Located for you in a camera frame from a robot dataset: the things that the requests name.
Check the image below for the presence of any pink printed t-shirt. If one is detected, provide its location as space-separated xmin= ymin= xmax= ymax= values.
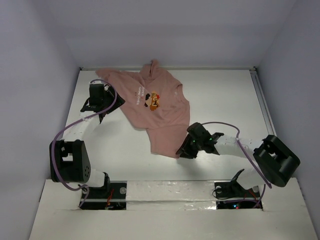
xmin=96 ymin=59 xmax=190 ymax=158

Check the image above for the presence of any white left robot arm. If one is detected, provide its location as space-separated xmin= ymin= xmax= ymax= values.
xmin=49 ymin=82 xmax=125 ymax=198

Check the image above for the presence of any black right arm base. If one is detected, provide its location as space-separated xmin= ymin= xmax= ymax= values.
xmin=212 ymin=181 xmax=263 ymax=210

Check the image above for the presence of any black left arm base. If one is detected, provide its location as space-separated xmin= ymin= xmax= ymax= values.
xmin=80 ymin=181 xmax=127 ymax=211

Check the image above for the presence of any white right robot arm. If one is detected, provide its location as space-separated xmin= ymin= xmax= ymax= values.
xmin=176 ymin=122 xmax=301 ymax=196

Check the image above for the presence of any white foam front board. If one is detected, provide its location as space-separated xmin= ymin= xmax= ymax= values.
xmin=30 ymin=179 xmax=317 ymax=240

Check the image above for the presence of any aluminium back table rail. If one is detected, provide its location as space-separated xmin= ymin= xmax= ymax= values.
xmin=79 ymin=66 xmax=257 ymax=71

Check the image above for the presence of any aluminium table rail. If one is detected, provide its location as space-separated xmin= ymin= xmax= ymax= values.
xmin=249 ymin=68 xmax=277 ymax=136
xmin=79 ymin=66 xmax=257 ymax=71

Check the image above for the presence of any aluminium right table rail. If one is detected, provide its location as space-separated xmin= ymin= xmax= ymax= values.
xmin=249 ymin=68 xmax=277 ymax=136

